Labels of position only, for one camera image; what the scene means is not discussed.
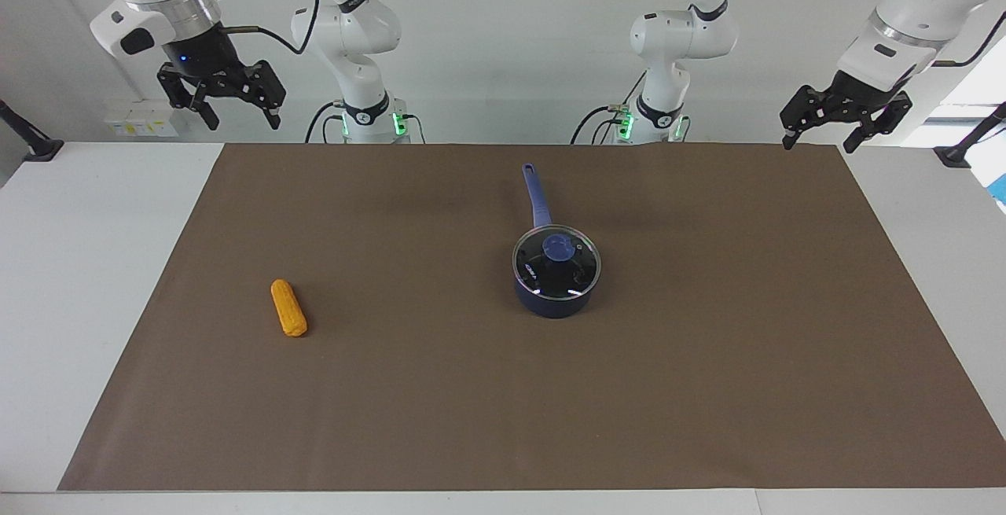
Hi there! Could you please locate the black clamp stand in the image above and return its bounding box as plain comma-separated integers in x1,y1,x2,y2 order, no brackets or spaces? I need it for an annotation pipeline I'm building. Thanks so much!
0,98,64,163
934,102,1006,169

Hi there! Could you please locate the black base cable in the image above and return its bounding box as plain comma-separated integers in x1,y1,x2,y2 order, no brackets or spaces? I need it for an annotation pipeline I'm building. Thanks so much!
304,101,347,144
570,73,647,145

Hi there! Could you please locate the brown table mat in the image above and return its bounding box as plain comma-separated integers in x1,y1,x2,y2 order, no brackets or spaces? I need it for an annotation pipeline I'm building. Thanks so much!
57,143,1006,492

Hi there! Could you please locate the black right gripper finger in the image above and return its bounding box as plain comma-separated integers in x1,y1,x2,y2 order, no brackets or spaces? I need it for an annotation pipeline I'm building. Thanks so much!
233,61,287,131
157,64,220,131

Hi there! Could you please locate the dark blue saucepan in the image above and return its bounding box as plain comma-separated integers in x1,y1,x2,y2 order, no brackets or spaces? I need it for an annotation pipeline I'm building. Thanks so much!
512,163,602,319

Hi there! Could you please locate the orange corn cob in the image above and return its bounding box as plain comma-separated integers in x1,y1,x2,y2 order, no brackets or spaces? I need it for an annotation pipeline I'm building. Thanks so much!
270,279,309,338

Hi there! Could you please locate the white wall socket box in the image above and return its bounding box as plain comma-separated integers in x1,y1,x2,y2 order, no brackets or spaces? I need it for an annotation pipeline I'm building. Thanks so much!
104,99,187,139

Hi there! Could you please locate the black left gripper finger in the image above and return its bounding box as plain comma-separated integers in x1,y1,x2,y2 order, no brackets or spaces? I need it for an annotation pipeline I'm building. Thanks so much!
780,84,828,151
843,93,914,155

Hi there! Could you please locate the black right base cable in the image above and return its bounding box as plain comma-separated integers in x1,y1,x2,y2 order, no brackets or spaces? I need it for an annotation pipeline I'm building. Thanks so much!
304,101,347,144

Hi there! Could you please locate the black left base cable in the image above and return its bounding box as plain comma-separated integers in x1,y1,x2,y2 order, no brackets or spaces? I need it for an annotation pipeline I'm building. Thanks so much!
570,73,647,145

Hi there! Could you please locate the glass lid with blue knob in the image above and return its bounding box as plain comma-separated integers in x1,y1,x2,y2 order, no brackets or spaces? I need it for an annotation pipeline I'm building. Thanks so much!
512,224,602,298

